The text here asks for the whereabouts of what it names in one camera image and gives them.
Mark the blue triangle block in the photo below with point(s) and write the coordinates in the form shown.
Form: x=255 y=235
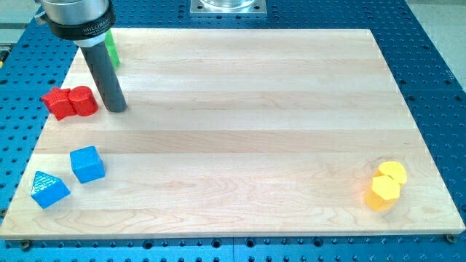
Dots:
x=48 y=189

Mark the yellow round block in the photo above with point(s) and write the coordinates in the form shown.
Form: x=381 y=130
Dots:
x=394 y=170

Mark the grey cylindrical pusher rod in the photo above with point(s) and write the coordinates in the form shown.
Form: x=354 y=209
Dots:
x=104 y=76

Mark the light wooden board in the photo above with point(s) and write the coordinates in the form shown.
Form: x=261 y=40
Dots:
x=239 y=133

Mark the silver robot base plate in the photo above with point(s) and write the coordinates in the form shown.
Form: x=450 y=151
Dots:
x=206 y=8

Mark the yellow hexagon block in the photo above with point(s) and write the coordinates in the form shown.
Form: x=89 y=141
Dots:
x=382 y=193

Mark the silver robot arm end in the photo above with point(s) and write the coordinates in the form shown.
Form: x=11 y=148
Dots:
x=85 y=22

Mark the green block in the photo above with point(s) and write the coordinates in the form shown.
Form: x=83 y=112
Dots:
x=112 y=50

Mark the red circle block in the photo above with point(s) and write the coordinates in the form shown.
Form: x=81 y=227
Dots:
x=83 y=101

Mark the blue perforated metal plate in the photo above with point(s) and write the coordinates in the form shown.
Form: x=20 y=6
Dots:
x=432 y=92

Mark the red star block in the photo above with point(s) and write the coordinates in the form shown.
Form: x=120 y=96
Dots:
x=58 y=104

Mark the blue cube block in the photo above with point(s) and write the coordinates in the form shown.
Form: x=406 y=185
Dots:
x=87 y=164

